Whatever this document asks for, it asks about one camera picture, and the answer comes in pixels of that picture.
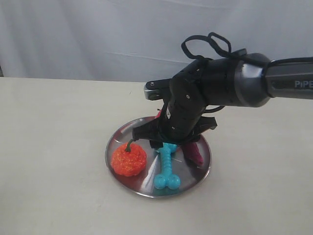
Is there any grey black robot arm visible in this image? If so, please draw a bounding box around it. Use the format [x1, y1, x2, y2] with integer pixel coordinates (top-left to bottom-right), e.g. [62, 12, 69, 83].
[132, 53, 313, 148]

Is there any orange toy pumpkin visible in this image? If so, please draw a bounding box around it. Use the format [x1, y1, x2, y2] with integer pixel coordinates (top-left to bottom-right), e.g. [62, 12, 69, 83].
[110, 139, 147, 177]

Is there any black cable loop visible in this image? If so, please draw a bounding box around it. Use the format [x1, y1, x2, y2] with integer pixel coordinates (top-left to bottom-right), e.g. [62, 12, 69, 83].
[181, 32, 247, 62]

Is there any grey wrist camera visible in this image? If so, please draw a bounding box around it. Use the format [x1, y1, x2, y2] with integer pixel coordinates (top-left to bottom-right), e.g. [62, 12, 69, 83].
[144, 79, 171, 101]

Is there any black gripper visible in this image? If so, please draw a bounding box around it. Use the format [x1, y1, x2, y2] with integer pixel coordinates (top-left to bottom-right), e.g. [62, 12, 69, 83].
[133, 79, 217, 148]

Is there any round steel plate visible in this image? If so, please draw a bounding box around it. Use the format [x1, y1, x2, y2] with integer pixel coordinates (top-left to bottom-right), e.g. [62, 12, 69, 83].
[104, 116, 211, 198]

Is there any dark red sweet potato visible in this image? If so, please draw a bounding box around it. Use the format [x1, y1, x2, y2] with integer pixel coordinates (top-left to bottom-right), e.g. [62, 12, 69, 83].
[181, 142, 203, 166]

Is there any turquoise toy bone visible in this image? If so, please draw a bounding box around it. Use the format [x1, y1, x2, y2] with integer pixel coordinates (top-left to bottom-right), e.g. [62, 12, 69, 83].
[154, 143, 181, 190]

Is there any red toy apple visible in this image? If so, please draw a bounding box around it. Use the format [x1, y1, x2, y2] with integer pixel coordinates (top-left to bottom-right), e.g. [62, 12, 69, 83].
[155, 110, 161, 118]

